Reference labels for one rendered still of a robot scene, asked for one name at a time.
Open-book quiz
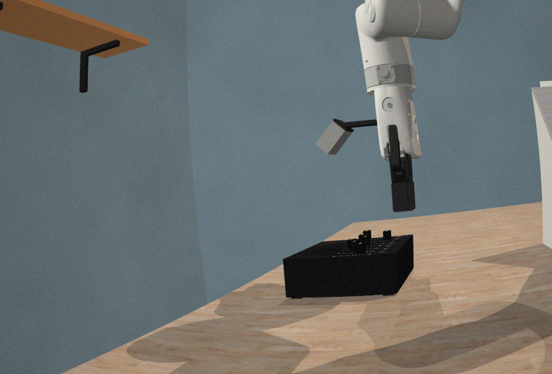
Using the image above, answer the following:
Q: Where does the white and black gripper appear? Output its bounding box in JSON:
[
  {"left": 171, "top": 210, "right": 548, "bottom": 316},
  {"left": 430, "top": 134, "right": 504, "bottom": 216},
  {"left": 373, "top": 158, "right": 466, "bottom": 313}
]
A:
[{"left": 367, "top": 83, "right": 421, "bottom": 212}]

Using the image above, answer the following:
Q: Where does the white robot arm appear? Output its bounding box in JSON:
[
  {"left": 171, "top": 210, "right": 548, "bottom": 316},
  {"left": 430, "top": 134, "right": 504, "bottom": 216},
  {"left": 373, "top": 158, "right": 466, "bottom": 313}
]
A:
[{"left": 316, "top": 0, "right": 464, "bottom": 155}]

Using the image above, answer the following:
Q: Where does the black lighting desk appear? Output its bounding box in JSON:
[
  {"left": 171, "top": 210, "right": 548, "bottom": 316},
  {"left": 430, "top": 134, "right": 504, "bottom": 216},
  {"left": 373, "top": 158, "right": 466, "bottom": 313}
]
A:
[{"left": 283, "top": 230, "right": 413, "bottom": 299}]

